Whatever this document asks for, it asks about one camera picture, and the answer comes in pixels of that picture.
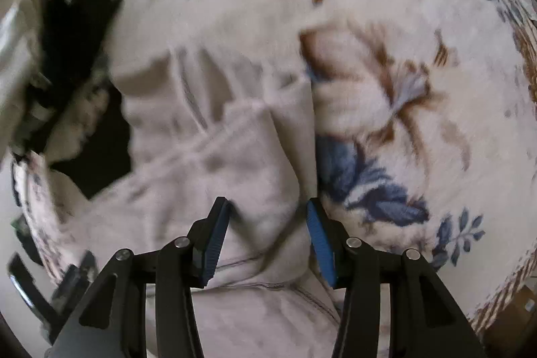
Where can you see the floral printed blanket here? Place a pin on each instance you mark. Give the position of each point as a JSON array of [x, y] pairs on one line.
[[377, 60]]

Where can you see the brown cardboard box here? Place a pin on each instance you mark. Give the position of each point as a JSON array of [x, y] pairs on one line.
[[514, 324]]

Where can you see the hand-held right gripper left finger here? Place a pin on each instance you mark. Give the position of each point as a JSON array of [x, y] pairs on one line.
[[215, 244]]

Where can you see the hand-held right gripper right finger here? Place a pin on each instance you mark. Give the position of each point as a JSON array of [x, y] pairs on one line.
[[322, 247]]

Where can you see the pale pink small garment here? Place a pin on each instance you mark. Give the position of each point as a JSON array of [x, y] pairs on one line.
[[218, 148]]

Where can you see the dark cloth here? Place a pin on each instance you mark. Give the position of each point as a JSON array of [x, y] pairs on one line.
[[98, 156]]

